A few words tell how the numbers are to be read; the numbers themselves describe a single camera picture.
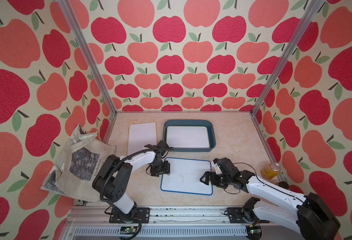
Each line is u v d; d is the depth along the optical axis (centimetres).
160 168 77
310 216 40
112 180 45
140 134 111
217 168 70
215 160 82
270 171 80
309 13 71
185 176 88
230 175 65
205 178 76
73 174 73
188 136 105
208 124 106
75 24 75
